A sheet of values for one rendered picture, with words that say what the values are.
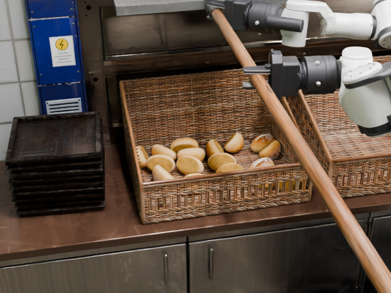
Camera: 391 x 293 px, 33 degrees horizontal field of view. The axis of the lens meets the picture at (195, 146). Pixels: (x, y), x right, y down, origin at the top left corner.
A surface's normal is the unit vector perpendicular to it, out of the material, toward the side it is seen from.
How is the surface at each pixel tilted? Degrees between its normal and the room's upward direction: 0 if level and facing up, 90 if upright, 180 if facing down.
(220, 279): 90
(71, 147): 0
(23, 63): 90
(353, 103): 101
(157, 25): 70
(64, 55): 90
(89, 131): 0
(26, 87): 90
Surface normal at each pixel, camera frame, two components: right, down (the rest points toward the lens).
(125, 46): 0.18, 0.18
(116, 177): -0.01, -0.85
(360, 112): -0.76, 0.49
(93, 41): 0.19, 0.51
